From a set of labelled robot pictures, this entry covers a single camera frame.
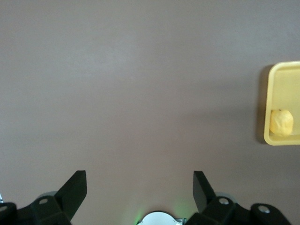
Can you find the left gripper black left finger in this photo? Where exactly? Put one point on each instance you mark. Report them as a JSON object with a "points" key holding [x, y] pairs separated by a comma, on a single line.
{"points": [[58, 208]]}

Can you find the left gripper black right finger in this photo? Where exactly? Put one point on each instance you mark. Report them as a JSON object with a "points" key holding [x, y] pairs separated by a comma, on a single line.
{"points": [[218, 211]]}

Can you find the yellow potato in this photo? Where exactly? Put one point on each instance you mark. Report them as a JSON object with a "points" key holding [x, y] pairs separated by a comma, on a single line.
{"points": [[281, 123]]}

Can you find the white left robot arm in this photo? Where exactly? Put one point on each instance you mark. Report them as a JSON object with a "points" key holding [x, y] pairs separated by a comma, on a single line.
{"points": [[158, 219]]}

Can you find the yellow plastic tray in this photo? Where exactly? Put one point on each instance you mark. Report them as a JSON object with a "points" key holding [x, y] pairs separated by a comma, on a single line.
{"points": [[286, 93]]}

